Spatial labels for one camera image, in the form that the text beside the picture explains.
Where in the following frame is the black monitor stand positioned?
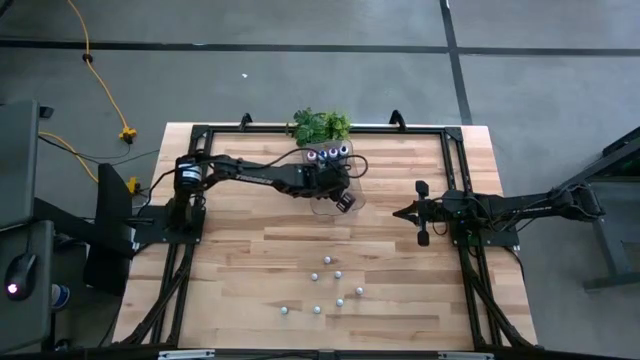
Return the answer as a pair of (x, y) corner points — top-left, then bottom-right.
(34, 163), (139, 296)

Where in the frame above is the green plant in white pot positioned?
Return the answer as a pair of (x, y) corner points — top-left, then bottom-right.
(287, 106), (353, 146)

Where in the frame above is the black computer mouse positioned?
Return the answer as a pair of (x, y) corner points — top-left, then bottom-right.
(3, 252), (39, 302)

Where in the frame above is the yellow extension cable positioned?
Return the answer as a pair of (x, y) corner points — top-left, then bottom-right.
(66, 0), (139, 145)
(38, 130), (142, 195)

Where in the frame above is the silver bracket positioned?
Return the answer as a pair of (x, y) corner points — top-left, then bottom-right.
(438, 351), (495, 360)
(158, 349), (216, 360)

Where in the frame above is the blue and white can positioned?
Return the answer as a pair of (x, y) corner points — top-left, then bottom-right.
(49, 283), (71, 310)

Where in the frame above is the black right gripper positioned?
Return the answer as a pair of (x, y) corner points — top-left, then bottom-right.
(392, 179), (447, 248)

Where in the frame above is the grey cabinet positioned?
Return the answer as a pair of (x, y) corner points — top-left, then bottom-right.
(0, 98), (41, 231)

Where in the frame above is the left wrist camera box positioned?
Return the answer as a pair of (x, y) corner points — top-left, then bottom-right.
(335, 191), (357, 214)

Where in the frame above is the black aluminium table frame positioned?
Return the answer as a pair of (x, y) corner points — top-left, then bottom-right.
(119, 110), (539, 351)

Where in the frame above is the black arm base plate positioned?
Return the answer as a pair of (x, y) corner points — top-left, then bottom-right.
(132, 204), (207, 246)
(449, 219), (521, 248)

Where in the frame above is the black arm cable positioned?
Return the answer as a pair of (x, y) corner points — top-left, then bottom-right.
(344, 153), (370, 180)

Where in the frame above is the grey desk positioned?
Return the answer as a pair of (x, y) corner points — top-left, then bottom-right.
(0, 219), (55, 355)

